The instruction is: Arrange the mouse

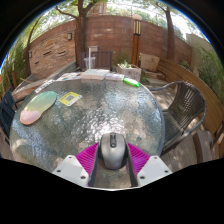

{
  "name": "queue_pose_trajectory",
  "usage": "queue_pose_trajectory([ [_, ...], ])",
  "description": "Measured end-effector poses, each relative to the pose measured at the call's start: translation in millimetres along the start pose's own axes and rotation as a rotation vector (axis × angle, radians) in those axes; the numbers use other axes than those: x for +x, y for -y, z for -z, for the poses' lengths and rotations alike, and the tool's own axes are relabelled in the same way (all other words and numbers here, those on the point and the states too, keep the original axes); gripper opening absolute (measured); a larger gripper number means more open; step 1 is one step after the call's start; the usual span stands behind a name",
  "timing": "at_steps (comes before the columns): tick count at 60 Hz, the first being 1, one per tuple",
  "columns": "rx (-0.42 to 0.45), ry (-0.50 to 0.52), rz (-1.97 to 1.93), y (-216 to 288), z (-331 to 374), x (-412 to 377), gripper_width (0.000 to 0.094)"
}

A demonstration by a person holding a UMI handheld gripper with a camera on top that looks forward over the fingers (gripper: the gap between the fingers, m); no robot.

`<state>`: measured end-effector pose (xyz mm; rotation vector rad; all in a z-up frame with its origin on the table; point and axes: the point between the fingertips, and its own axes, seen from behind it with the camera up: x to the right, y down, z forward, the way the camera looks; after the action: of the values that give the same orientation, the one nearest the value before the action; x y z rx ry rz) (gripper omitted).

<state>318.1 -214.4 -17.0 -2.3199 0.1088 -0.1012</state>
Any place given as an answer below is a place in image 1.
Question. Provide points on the thick open book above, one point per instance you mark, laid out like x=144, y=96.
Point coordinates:
x=95, y=74

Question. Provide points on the grey and black computer mouse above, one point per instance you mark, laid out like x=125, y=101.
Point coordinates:
x=113, y=155

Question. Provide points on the pale stone block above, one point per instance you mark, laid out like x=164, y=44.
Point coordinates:
x=150, y=62

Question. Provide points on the large forked tree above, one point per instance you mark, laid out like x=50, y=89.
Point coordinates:
x=80, y=36

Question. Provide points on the white license plate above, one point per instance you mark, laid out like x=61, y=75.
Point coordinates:
x=44, y=86

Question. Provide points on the curved wooden bench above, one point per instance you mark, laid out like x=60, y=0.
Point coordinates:
x=206, y=100

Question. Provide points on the wooden garden lamp post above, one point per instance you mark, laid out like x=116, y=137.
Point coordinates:
x=136, y=43

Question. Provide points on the yellow printed card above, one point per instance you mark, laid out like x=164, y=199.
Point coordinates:
x=70, y=98

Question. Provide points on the white planter box with plants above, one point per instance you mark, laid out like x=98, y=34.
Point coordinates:
x=130, y=72

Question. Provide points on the green and pink mouse pad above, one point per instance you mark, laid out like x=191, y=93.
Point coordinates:
x=38, y=106

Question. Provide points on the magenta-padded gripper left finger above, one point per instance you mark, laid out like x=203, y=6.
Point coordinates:
x=74, y=168

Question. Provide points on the clear plastic cup with straw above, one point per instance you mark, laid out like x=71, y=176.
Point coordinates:
x=89, y=62

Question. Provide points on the small pale flat packet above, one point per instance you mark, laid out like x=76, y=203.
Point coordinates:
x=114, y=77

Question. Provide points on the black wall lamp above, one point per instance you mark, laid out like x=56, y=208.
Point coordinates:
x=70, y=36
x=30, y=54

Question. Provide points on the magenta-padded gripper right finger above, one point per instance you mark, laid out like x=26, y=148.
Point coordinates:
x=151, y=168

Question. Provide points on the slender tree trunk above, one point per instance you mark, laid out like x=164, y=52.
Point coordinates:
x=170, y=36

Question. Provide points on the grey wall utility box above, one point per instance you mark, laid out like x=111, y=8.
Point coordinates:
x=93, y=48

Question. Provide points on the dark wooden slatted chair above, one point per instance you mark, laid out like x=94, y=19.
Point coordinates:
x=103, y=60

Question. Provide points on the brown wicker chair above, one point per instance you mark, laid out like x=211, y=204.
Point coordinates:
x=181, y=113

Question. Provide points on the stone raised garden bed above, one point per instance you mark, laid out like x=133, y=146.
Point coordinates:
x=50, y=76

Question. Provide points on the black slatted armchair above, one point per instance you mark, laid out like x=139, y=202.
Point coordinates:
x=6, y=113

